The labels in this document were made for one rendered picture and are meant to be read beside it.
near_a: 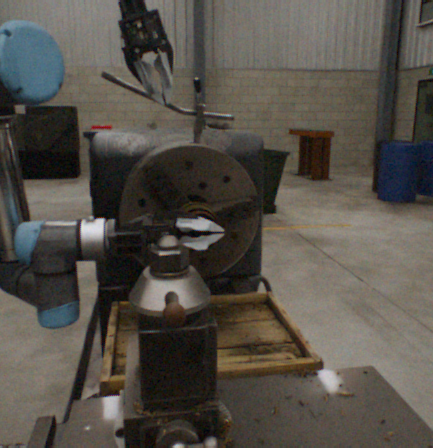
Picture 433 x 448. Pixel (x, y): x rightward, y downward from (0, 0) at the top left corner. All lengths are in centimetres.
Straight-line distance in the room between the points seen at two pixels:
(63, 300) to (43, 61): 39
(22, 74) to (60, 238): 27
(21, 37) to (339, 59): 1159
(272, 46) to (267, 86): 95
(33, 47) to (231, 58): 1060
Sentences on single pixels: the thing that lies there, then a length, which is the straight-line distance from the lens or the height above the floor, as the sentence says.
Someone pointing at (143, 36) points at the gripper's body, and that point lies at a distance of 83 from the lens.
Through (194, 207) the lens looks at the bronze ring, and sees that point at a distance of 86.
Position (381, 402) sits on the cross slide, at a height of 97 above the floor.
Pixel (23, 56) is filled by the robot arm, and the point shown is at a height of 138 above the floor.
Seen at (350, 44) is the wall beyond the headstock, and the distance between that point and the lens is 1230.
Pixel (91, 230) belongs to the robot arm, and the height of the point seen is 110.
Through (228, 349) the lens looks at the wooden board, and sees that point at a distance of 82.
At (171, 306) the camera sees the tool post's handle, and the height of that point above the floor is 114.
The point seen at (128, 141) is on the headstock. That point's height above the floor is 123.
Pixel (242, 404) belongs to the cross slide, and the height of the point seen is 97.
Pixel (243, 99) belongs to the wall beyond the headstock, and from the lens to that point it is 1119.
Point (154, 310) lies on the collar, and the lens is 40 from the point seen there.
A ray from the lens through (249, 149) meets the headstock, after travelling 114.
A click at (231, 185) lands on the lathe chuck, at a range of 98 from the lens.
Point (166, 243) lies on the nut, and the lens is 41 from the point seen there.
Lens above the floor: 130
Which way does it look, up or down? 14 degrees down
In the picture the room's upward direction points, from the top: straight up
